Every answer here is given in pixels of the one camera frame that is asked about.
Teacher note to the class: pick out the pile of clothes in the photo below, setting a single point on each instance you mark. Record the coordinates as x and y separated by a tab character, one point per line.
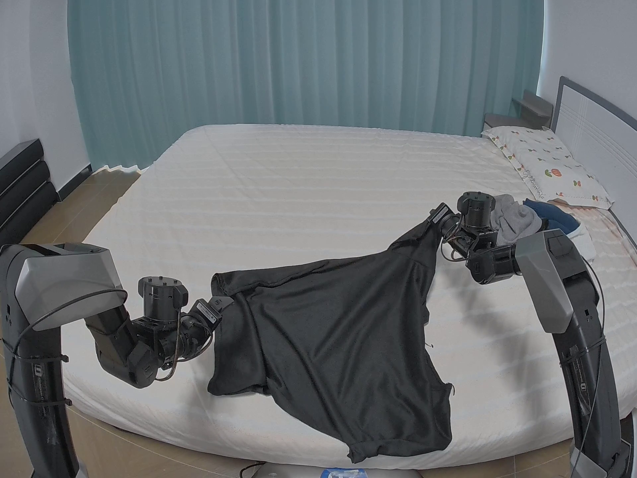
517	219

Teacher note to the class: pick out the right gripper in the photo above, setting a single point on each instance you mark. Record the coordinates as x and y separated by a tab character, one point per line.
452	228

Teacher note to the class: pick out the blue-green curtain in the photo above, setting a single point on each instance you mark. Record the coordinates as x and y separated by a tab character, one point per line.
298	43

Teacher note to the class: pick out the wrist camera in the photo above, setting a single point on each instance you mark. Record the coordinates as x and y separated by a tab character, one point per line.
439	214
209	312

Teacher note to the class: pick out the black T-shirt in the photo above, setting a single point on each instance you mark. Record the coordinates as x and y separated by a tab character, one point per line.
338	326

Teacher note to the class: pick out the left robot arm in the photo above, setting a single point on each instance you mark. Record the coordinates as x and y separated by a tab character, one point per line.
59	277

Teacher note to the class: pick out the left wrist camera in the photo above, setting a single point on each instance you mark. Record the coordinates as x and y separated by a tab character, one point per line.
209	312

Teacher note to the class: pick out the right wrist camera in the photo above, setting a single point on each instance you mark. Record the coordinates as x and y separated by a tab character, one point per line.
439	214

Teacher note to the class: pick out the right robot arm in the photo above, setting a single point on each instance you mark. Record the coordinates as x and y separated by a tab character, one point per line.
552	277

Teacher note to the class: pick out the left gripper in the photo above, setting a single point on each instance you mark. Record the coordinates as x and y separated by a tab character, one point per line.
194	339

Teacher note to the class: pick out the white printed pillow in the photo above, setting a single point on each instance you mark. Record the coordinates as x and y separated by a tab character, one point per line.
547	162

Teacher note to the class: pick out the bed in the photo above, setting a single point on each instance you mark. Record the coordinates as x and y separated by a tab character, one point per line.
298	192

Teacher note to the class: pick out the grey bedside table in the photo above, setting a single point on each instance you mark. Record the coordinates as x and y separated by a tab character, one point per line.
535	102

